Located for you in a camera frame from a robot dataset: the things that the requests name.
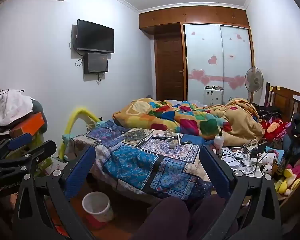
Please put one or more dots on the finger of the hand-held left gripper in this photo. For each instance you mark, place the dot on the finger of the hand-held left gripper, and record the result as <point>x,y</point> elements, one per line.
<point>40,148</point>
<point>20,139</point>

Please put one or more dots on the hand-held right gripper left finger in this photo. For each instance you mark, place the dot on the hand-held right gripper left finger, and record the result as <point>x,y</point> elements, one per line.
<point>80,171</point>

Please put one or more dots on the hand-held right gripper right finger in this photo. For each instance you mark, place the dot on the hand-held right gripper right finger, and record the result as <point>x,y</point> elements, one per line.
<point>213,171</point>

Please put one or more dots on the white wastebasket red base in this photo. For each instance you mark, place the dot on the white wastebasket red base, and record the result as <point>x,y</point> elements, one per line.
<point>95,205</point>

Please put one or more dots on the orange box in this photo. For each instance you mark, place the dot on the orange box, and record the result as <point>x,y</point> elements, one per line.
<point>32,123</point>

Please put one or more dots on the white paper bag red print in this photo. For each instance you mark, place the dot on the white paper bag red print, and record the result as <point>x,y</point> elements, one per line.
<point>55,168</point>

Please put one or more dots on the teal fabric item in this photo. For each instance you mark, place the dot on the teal fabric item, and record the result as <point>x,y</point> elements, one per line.
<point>66,138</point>

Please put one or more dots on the white pump bottle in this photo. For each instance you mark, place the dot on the white pump bottle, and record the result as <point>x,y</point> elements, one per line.
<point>218,141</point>

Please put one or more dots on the dark grey pillow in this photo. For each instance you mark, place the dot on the dark grey pillow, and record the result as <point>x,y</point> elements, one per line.
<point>40,112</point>

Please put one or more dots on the white cloth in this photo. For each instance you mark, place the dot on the white cloth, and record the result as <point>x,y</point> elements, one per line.
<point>12,105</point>

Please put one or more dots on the white power strip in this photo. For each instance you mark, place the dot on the white power strip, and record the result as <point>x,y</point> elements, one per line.
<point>250,160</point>

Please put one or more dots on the flat black item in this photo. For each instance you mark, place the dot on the flat black item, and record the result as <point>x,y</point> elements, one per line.
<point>187,142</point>

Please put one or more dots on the person's right leg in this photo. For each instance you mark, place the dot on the person's right leg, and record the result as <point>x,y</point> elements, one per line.
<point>210,212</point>

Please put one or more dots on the person's leg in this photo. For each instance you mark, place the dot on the person's leg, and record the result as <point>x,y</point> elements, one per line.
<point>162,217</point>
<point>210,212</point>

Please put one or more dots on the silver tube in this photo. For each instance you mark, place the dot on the silver tube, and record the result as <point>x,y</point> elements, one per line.
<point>179,140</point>

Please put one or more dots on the yellow foam tube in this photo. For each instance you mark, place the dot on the yellow foam tube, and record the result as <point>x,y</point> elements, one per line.
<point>73,116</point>

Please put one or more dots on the blue patchwork bed sheet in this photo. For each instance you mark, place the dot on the blue patchwork bed sheet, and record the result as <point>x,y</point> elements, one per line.
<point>130,160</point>

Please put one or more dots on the colourful heart blanket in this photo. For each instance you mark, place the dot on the colourful heart blanket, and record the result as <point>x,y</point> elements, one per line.
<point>190,120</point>

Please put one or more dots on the white plush toy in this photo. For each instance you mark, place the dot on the white plush toy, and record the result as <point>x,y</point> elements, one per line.
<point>271,158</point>

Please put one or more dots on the black pen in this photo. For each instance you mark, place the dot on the black pen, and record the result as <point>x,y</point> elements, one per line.
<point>158,137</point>

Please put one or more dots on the person's left leg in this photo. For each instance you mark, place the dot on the person's left leg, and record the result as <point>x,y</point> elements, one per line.
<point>162,217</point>

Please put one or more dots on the red plush toy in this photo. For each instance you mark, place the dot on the red plush toy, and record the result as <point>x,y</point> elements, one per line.
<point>275,130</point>

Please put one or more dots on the yellow plush toy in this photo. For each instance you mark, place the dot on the yellow plush toy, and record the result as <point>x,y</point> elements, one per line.
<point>287,180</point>

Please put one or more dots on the white box appliance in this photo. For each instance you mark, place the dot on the white box appliance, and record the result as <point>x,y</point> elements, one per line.
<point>212,96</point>

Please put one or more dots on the black clothes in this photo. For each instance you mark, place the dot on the black clothes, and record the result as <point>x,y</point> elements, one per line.
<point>272,113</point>

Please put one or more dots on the wooden headboard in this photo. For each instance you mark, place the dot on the wooden headboard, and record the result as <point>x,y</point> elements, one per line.
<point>282,100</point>

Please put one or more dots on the standing fan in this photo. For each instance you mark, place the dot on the standing fan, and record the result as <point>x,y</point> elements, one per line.
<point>253,78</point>

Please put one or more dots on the brown wooden door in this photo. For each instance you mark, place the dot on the brown wooden door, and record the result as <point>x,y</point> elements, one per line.
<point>170,67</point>

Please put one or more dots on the wooden wardrobe sliding doors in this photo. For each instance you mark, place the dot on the wooden wardrobe sliding doors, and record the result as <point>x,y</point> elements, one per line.
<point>215,55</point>

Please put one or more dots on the small black wall monitor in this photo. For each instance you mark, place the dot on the small black wall monitor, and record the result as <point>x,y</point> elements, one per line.
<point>97,62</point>

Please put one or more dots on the black wall television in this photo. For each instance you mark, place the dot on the black wall television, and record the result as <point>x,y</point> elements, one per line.
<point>95,35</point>

